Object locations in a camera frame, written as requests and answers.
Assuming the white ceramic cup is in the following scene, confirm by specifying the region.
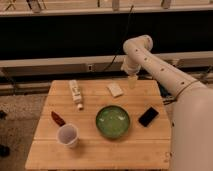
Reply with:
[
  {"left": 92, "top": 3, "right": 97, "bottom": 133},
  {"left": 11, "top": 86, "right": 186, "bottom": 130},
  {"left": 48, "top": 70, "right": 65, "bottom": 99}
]
[{"left": 56, "top": 124, "right": 79, "bottom": 148}]

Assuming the white sponge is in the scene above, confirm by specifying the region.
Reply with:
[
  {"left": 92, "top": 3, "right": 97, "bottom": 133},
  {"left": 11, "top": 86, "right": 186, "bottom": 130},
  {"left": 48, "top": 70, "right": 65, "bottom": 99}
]
[{"left": 107, "top": 83, "right": 123, "bottom": 97}]

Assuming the black smartphone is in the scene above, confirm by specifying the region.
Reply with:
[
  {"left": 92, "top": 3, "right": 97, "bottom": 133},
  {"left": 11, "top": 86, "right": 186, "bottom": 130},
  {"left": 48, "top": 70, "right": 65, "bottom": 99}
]
[{"left": 138, "top": 107, "right": 158, "bottom": 127}]

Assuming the white wall outlet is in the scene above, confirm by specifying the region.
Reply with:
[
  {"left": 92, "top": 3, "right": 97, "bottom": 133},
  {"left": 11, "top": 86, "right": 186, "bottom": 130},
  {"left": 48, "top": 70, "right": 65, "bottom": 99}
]
[{"left": 88, "top": 64, "right": 93, "bottom": 72}]

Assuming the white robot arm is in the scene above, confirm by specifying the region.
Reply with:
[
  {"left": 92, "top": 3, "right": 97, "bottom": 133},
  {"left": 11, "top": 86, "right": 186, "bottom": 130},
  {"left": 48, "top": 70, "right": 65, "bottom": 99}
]
[{"left": 122, "top": 35, "right": 213, "bottom": 171}]

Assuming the green bowl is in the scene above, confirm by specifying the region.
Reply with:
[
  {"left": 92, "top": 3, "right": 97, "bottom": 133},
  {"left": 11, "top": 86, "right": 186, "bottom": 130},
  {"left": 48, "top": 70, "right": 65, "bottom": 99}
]
[{"left": 96, "top": 105, "right": 130, "bottom": 139}]

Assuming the wooden table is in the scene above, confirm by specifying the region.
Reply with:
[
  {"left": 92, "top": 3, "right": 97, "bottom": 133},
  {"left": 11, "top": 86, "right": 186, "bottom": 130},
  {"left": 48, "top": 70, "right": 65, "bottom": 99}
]
[{"left": 25, "top": 79, "right": 174, "bottom": 171}]

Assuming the dark red small object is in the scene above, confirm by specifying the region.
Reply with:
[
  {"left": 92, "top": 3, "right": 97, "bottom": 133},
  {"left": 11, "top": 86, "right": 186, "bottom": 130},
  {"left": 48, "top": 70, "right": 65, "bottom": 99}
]
[{"left": 51, "top": 111, "right": 65, "bottom": 126}]

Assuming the white tube with cap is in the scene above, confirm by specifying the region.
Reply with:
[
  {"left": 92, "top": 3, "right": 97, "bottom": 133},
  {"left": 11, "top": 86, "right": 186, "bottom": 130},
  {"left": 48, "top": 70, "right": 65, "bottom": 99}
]
[{"left": 69, "top": 80, "right": 83, "bottom": 110}]

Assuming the black hanging cable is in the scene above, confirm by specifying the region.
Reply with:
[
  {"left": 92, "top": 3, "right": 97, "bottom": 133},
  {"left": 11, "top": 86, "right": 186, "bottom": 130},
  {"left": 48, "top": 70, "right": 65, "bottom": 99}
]
[{"left": 101, "top": 4, "right": 135, "bottom": 72}]

